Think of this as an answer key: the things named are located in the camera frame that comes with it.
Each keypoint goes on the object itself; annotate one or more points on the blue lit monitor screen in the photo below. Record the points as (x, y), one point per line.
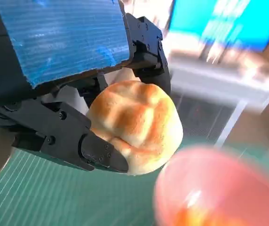
(223, 21)

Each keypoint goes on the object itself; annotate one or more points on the pink bowl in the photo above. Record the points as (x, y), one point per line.
(219, 179)

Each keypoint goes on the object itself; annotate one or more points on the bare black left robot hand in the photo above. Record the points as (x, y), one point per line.
(61, 35)

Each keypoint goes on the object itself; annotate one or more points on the round pale bread bun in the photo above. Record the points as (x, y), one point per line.
(136, 122)

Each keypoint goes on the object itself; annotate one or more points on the green cutting mat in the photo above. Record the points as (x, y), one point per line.
(54, 193)

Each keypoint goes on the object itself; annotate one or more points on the orange toasted bread piece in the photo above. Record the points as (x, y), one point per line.
(207, 217)

